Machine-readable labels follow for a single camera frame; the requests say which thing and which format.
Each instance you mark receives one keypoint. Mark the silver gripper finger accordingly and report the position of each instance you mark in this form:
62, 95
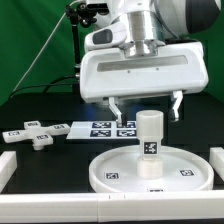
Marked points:
176, 99
115, 110

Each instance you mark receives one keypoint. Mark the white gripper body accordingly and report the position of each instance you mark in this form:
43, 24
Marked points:
109, 73

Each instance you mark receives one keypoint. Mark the white round table top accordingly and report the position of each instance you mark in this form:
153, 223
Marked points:
123, 169

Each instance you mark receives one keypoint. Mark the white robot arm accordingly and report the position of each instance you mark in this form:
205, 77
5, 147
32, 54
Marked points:
138, 50

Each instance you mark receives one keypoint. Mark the white marker sheet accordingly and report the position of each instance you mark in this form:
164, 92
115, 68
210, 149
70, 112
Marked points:
87, 130

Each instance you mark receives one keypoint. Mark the white right fence block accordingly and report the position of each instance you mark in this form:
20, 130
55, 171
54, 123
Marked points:
216, 160

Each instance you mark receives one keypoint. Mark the white fence block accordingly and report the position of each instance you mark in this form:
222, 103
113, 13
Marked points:
8, 165
216, 160

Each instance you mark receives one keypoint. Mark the white cross-shaped table base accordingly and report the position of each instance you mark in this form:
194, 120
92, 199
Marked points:
39, 135

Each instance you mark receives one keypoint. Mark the white front fence bar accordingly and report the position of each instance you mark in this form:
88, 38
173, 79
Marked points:
106, 207

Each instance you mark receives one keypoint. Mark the white left fence block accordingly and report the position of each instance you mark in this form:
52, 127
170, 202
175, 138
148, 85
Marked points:
8, 165

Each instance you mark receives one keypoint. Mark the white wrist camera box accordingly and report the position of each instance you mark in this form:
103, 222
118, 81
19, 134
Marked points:
108, 37

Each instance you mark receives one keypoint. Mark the black camera stand pole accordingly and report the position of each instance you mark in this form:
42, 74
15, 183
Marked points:
80, 15

